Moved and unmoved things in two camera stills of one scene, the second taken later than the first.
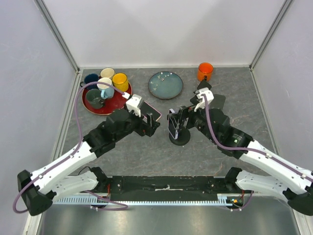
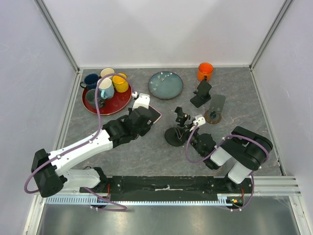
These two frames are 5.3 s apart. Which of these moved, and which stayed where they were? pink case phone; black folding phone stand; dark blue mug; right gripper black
Moved: right gripper black
Stayed: black folding phone stand; dark blue mug; pink case phone
